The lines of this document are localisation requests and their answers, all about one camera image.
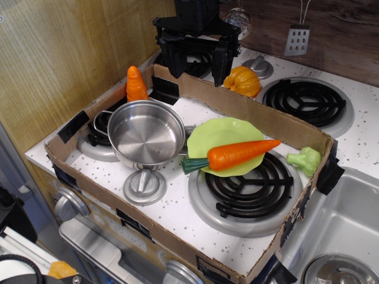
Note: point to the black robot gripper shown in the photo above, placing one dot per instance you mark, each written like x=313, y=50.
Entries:
x=197, y=26

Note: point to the orange toy carrot green stem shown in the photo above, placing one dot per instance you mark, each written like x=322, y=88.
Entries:
x=231, y=159

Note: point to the upright orange toy carrot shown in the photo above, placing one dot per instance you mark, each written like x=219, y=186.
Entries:
x=135, y=87

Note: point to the light green plastic plate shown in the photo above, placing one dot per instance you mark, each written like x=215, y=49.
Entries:
x=221, y=131

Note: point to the orange toy pumpkin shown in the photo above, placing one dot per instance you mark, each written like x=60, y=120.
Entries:
x=243, y=81

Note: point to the hanging metal strainer ladle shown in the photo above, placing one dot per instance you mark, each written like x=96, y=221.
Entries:
x=240, y=18

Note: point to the silver stovetop knob back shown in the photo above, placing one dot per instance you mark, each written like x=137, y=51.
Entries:
x=262, y=68

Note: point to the silver stovetop knob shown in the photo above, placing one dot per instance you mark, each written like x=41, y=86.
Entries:
x=262, y=68
x=144, y=187

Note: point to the stainless steel pot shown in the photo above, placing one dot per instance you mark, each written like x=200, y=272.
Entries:
x=144, y=134

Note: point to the hanging metal slotted spatula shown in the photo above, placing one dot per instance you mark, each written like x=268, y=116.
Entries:
x=298, y=34

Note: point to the back right black burner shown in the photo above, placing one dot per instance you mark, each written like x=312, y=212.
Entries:
x=312, y=100

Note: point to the front left black burner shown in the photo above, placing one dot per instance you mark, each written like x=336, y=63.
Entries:
x=93, y=140

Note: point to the silver stovetop knob front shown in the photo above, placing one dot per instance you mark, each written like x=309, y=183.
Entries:
x=144, y=187

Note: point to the green toy broccoli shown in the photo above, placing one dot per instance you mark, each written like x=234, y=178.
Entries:
x=307, y=160

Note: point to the front right black burner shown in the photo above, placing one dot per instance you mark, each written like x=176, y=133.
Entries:
x=251, y=205

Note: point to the silver oven knob left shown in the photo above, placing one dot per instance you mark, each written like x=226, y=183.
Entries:
x=69, y=205

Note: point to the silver oven knob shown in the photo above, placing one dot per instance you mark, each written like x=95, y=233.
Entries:
x=69, y=205
x=178, y=273

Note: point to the silver oven knob right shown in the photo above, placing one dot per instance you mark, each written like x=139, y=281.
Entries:
x=178, y=273

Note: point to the stainless steel sink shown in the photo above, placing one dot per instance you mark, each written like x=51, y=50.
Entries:
x=345, y=221

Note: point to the black device left edge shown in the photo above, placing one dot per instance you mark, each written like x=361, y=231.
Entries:
x=15, y=217

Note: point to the silver sink drain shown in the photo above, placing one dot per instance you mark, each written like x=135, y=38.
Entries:
x=338, y=268

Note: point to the orange object bottom left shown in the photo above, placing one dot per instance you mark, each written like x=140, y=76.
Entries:
x=60, y=270

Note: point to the silver oven door handle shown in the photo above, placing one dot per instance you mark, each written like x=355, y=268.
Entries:
x=96, y=249

